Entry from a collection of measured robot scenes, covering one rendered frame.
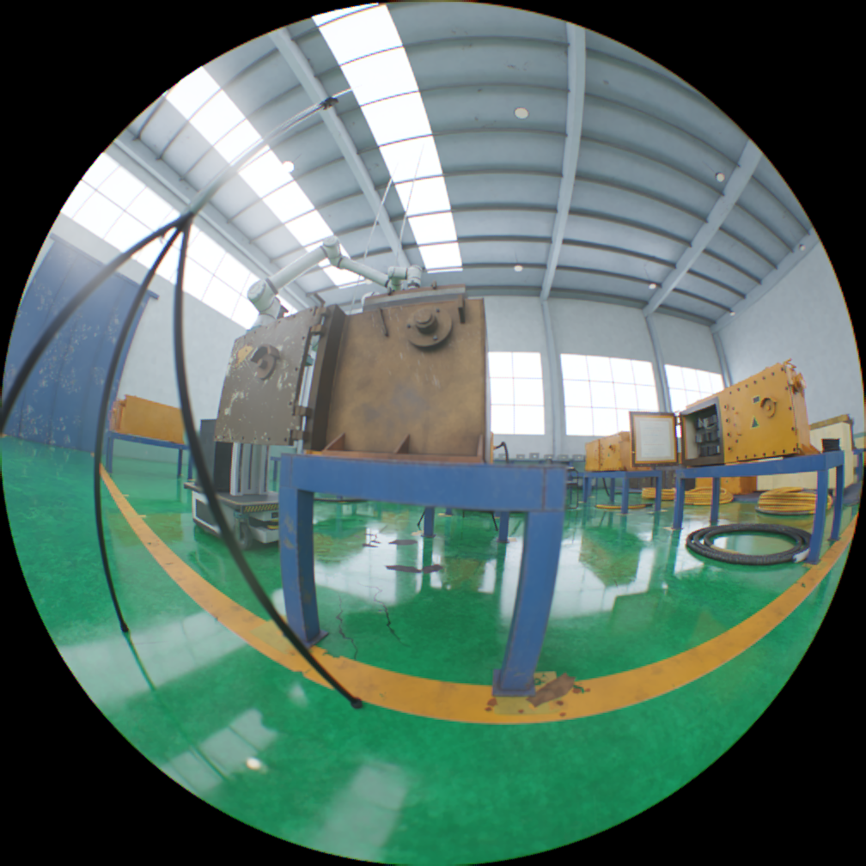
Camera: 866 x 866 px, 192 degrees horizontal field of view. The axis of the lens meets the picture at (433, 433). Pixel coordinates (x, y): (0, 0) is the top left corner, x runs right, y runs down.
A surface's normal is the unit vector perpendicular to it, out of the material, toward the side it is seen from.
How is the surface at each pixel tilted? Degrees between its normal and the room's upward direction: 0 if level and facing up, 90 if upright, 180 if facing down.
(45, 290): 90
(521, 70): 180
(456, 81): 180
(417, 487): 90
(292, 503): 90
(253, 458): 90
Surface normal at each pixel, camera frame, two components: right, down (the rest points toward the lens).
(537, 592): -0.23, -0.15
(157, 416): 0.97, 0.01
